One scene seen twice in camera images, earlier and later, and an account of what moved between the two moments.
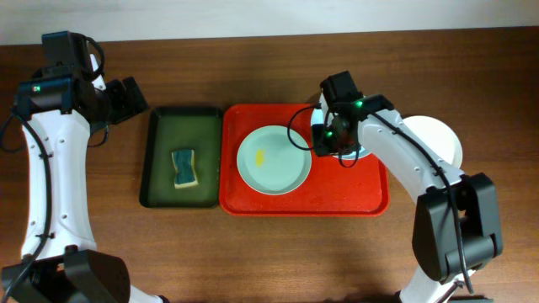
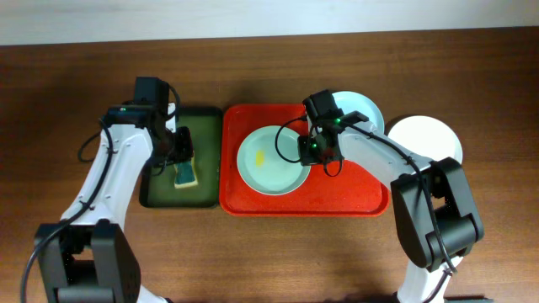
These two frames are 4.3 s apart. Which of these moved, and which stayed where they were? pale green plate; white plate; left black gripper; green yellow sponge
Moved: left black gripper
Stayed: pale green plate; green yellow sponge; white plate
